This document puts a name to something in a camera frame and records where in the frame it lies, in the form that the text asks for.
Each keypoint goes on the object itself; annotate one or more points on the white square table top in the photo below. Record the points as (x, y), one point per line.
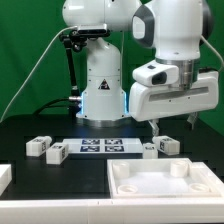
(156, 178)

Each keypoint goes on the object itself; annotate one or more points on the white fence wall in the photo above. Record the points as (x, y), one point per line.
(113, 211)
(5, 177)
(202, 173)

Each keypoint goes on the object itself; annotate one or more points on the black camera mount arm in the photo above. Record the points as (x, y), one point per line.
(71, 66)

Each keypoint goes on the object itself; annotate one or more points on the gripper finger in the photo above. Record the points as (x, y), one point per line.
(154, 126)
(192, 119)

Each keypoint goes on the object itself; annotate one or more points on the white left fence wall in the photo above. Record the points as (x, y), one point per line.
(5, 177)

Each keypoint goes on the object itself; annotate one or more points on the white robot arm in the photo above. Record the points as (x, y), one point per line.
(171, 84)

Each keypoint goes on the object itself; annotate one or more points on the grey camera on mount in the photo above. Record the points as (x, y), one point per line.
(96, 30)

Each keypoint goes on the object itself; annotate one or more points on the white base tag plate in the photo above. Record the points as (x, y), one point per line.
(101, 146)

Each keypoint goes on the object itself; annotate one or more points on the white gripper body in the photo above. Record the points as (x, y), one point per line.
(148, 103)

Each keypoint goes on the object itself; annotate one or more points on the white right fence wall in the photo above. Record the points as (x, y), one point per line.
(202, 173)

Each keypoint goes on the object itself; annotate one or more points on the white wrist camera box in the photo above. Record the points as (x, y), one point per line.
(153, 73)

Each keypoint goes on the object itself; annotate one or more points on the white front fence wall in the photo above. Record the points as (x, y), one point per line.
(113, 211)

